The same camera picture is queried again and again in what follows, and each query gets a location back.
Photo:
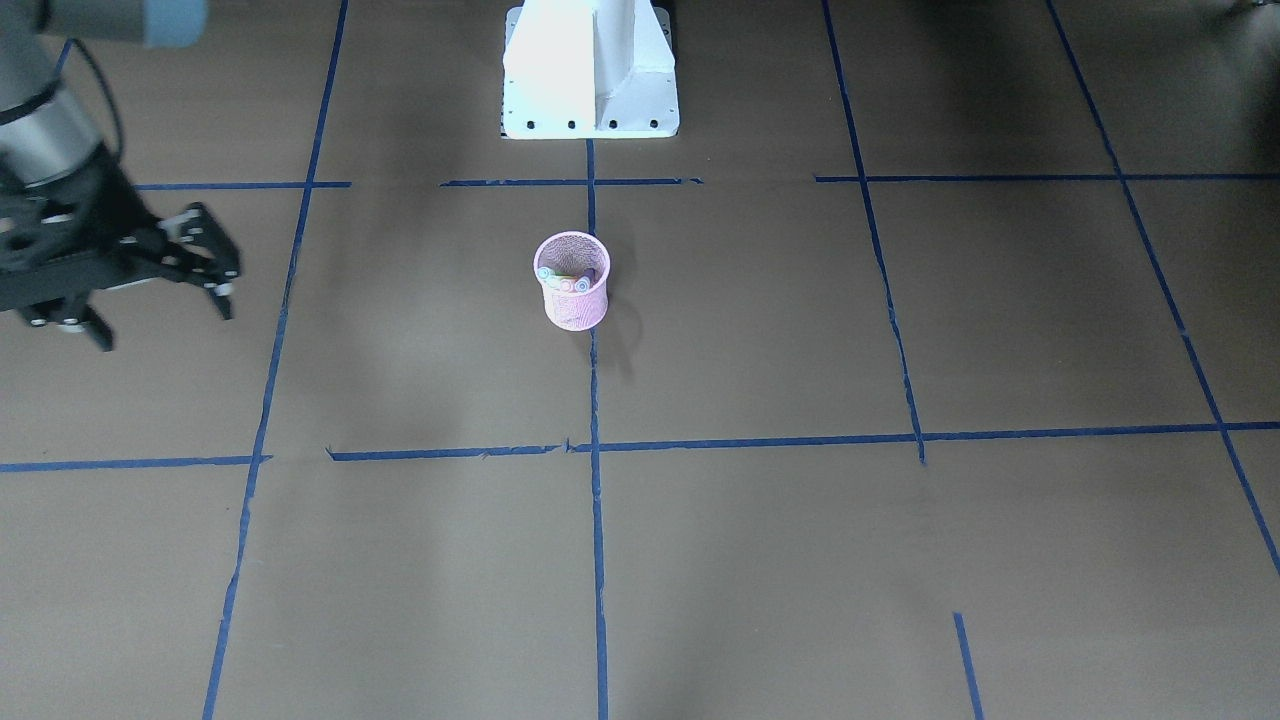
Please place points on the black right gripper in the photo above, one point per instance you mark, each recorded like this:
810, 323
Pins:
112, 212

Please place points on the purple highlighter pen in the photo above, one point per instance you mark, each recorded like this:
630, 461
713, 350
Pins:
583, 283

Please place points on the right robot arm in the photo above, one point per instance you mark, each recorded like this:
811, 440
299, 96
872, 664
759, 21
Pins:
45, 132

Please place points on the pink mesh pen holder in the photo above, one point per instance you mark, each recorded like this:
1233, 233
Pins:
572, 269

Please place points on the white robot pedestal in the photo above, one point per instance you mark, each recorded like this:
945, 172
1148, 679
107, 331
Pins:
589, 69

